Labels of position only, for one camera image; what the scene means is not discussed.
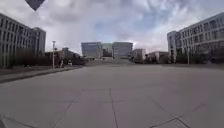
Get raised kerb strip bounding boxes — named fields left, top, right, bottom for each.
left=0, top=64, right=84, bottom=84

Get thin pole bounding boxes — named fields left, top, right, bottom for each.
left=186, top=46, right=191, bottom=66

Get grey paved plaza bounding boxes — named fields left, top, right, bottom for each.
left=0, top=62, right=224, bottom=128

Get large pale windowed building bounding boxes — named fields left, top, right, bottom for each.
left=166, top=12, right=224, bottom=64

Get wide grey steps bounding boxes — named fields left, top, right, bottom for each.
left=84, top=59, right=136, bottom=67

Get small pale building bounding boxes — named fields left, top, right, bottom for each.
left=131, top=48, right=147, bottom=63

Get large grey windowed building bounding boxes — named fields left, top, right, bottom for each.
left=0, top=12, right=47, bottom=68

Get row of trees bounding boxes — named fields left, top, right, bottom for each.
left=6, top=48, right=51, bottom=67

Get pale lamp pole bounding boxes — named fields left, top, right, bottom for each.
left=51, top=40, right=57, bottom=69

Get glass twin-block building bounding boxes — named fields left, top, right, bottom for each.
left=80, top=41, right=134, bottom=61

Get reddish low building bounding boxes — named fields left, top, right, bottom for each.
left=44, top=47, right=83, bottom=66

